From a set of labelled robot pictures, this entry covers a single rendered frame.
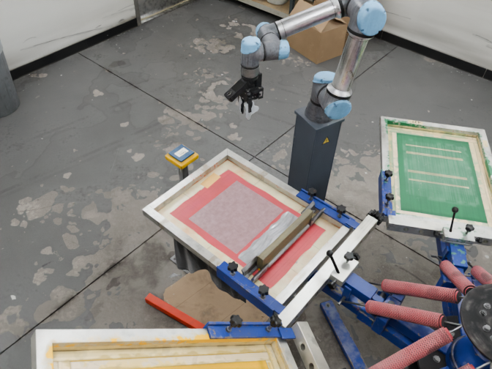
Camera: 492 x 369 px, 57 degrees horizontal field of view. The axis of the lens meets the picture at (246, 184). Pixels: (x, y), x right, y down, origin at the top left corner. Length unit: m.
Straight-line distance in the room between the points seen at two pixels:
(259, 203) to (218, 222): 0.23
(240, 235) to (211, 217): 0.17
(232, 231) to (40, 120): 2.86
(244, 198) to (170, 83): 2.73
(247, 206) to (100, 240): 1.48
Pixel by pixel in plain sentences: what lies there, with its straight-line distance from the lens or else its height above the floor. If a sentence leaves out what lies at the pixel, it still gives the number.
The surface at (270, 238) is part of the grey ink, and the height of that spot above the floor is 0.96.
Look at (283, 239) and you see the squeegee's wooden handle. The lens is 1.93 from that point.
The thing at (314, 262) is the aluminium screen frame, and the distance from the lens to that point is 1.96.
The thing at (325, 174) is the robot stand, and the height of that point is 0.82.
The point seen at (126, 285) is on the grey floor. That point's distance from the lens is 3.11.
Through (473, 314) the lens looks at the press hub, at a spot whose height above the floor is 1.31.
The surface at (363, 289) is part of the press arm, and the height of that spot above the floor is 1.04.
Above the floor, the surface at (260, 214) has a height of 0.96.
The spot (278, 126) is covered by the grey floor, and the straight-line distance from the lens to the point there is 4.19.
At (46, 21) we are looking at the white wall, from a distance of 5.22.
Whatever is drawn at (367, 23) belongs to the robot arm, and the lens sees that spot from 1.91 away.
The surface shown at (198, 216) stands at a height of 0.96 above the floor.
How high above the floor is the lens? 2.58
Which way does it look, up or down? 46 degrees down
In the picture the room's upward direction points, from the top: 2 degrees clockwise
